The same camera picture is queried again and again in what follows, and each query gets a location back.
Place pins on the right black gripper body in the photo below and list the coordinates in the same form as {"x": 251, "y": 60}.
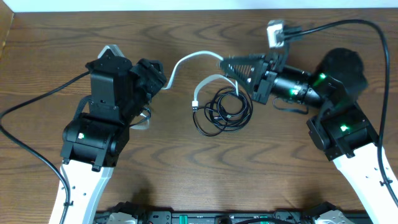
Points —
{"x": 274, "y": 66}

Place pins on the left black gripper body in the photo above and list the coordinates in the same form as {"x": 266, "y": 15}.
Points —
{"x": 151, "y": 78}

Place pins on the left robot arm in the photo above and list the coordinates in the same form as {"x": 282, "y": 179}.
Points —
{"x": 93, "y": 141}

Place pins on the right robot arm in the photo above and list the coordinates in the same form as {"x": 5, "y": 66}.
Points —
{"x": 340, "y": 129}

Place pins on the cardboard panel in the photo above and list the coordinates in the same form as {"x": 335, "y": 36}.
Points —
{"x": 6, "y": 19}

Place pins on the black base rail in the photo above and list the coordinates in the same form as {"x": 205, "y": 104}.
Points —
{"x": 127, "y": 212}

